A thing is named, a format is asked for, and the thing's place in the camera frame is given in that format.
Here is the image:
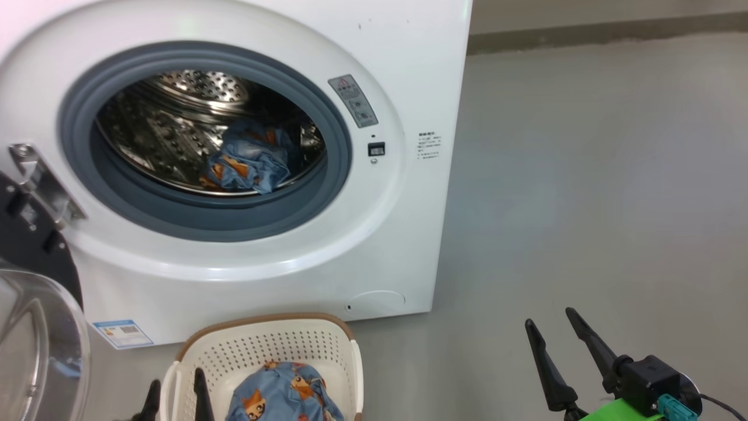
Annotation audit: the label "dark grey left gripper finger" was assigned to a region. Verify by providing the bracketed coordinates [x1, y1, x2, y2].
[139, 379, 161, 421]
[194, 367, 216, 421]

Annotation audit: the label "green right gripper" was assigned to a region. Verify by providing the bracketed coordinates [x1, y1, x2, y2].
[525, 307, 667, 421]

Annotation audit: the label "blue garment with orange print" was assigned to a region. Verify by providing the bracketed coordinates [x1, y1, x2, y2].
[225, 361, 345, 421]
[202, 120, 293, 195]

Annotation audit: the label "round glass washing machine door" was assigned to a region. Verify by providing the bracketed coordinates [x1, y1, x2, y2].
[0, 170, 91, 421]

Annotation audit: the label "white front-load washing machine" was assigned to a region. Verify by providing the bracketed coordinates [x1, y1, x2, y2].
[0, 0, 473, 350]

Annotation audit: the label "metal door hinge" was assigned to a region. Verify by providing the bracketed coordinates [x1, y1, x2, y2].
[8, 143, 88, 230]

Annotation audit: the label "blue energy label sticker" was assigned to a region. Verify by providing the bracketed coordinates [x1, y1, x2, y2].
[92, 319, 154, 350]

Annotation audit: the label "white perforated laundry basket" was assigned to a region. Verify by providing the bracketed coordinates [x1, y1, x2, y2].
[159, 312, 364, 421]

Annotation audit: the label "round white filter cover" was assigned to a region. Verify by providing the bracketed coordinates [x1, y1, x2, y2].
[345, 290, 406, 319]

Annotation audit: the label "small printed text sticker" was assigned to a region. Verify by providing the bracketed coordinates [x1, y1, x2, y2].
[417, 132, 443, 161]

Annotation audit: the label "perforated stainless steel drum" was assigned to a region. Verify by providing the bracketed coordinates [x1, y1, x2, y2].
[95, 70, 327, 196]

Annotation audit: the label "grey warning sticker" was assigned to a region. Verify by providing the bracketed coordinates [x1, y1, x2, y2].
[327, 74, 379, 129]

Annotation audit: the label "teal cable connector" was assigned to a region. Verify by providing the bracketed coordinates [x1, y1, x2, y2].
[657, 394, 687, 420]

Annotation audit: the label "thin black cable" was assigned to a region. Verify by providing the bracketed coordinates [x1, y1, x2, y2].
[698, 393, 748, 421]

